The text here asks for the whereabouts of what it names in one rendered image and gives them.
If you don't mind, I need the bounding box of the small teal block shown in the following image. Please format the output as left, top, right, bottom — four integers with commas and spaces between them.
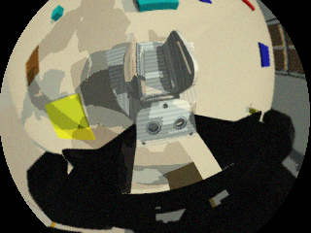
51, 5, 63, 20

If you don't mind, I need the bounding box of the teal rectangular block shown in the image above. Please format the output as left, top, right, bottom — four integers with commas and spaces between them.
135, 0, 179, 12

